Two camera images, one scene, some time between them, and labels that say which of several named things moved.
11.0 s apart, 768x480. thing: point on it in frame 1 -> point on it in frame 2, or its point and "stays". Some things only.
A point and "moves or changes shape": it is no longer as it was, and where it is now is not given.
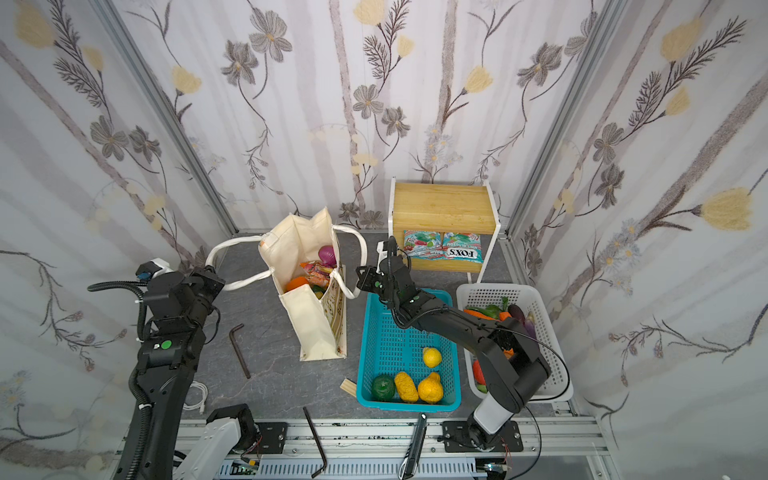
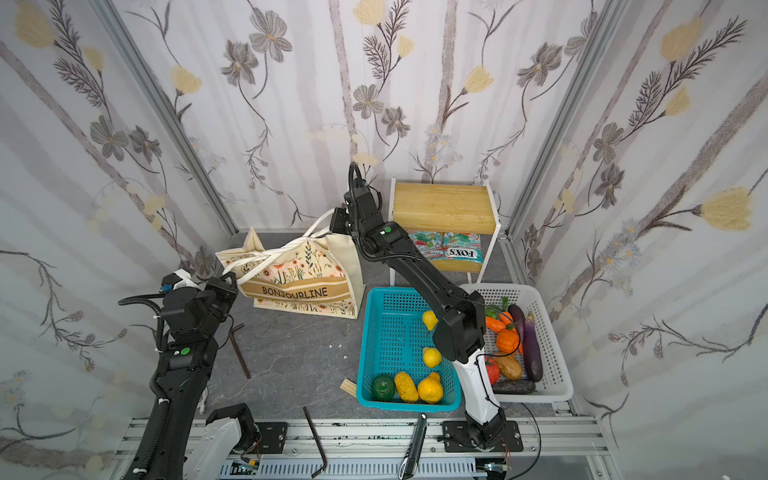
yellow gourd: [430, 390] stays
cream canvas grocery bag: [317, 265] moves or changes shape
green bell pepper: [383, 388] stays
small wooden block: [349, 387] stays
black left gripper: [204, 283] -> [222, 289]
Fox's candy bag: [460, 246] stays
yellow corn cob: [408, 391] stays
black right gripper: [380, 278] -> [339, 220]
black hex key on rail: [317, 441] stays
